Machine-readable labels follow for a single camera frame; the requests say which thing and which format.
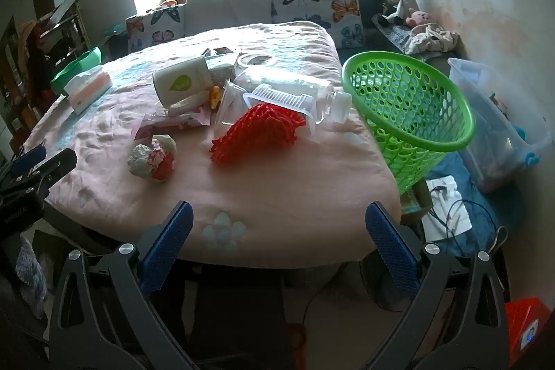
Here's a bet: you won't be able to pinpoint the red foam net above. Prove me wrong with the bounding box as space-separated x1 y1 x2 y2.
211 102 305 163

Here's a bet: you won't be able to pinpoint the green plastic basin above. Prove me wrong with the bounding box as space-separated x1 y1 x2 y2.
51 46 103 96

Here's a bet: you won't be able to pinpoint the orange box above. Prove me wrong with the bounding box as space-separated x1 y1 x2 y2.
504 297 552 369

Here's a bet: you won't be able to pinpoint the crumpled beige cloth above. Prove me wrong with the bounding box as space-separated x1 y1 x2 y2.
404 23 461 56

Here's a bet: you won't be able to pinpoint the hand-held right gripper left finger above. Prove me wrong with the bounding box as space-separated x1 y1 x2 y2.
49 200 196 370

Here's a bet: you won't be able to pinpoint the pink tissue pack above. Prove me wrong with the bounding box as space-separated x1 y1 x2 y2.
64 66 113 115

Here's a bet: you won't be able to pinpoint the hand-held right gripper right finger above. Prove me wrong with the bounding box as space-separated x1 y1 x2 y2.
365 201 510 370

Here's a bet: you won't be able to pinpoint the pink plush toy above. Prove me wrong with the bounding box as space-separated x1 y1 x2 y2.
405 10 435 28

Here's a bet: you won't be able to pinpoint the white pillow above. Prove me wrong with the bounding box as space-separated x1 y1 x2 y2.
184 0 275 38

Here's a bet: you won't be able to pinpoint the white paper sheet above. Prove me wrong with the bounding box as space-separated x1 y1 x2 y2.
422 175 474 243

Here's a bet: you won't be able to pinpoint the green plastic basket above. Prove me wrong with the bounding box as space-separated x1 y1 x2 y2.
342 51 476 196

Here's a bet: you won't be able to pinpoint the small butterfly print pillow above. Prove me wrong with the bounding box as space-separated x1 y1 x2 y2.
125 4 188 51

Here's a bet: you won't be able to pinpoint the hanging clothes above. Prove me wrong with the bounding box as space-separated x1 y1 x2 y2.
16 18 49 103

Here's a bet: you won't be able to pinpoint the checked cloth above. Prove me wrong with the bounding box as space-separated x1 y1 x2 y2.
15 237 49 319

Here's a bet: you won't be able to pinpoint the white paper cup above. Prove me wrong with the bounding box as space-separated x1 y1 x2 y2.
153 57 214 107

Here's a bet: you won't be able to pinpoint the pink snack packet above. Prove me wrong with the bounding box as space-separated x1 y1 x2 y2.
134 109 210 142

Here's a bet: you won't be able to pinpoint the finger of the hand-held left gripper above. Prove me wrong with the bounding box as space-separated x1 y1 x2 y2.
11 144 48 177
19 148 78 192

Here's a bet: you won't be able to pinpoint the clear plastic bottle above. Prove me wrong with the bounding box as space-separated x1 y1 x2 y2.
234 66 353 124

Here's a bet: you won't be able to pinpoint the small cardboard box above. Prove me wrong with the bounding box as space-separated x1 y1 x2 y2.
401 178 434 216

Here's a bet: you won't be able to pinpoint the paper ball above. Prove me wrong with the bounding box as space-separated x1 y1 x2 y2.
127 134 178 182

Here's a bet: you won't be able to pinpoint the white plastic ribbed tray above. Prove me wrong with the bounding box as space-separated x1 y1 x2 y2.
242 83 318 133

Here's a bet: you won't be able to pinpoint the metal shelf rack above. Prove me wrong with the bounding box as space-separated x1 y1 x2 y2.
38 0 93 68

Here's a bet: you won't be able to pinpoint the clear plastic storage box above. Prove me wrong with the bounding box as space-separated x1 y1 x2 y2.
446 57 554 194

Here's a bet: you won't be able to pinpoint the black cable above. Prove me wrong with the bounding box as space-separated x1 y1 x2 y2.
429 184 509 259

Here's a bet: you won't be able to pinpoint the small grey carton box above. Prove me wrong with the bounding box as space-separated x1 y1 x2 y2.
203 53 244 81

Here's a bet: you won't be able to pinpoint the large butterfly print pillow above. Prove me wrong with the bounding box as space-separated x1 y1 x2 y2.
271 0 366 50

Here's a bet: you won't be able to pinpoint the clear tape roll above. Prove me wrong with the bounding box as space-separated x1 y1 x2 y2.
236 52 278 70

